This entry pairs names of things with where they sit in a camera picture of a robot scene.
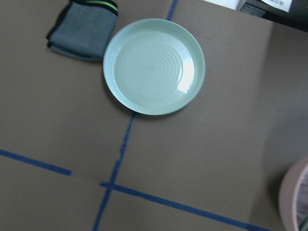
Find pink bowl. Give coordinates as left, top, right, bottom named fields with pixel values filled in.
left=278, top=157, right=308, bottom=231

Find clear ice cubes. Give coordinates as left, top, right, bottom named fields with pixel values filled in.
left=296, top=171, right=308, bottom=231

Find light green plate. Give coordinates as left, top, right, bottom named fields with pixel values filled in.
left=103, top=18, right=206, bottom=116

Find black computer box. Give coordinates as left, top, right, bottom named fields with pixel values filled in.
left=236, top=0, right=308, bottom=32

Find folded grey cloth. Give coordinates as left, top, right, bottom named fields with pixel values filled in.
left=46, top=0, right=118, bottom=61

